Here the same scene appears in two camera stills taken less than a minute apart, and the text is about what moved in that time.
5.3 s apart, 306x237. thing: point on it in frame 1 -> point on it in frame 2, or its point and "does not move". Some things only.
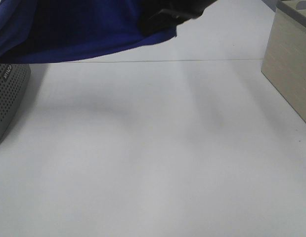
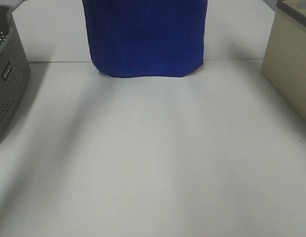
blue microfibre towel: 31,31 -> 132,38
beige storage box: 287,63 does not move
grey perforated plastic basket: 11,82 does not move
